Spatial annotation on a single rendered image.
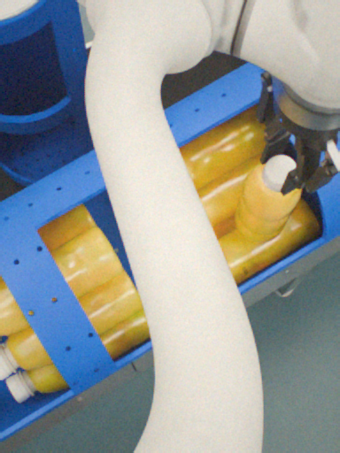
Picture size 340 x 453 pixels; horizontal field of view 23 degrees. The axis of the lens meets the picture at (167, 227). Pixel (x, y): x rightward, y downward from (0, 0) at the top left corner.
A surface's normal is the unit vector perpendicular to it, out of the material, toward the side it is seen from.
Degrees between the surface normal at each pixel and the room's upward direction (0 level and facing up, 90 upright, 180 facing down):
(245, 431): 42
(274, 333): 0
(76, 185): 32
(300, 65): 87
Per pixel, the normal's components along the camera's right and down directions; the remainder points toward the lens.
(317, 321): 0.01, -0.25
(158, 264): -0.52, -0.30
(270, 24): -0.51, 0.44
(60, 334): 0.30, 0.25
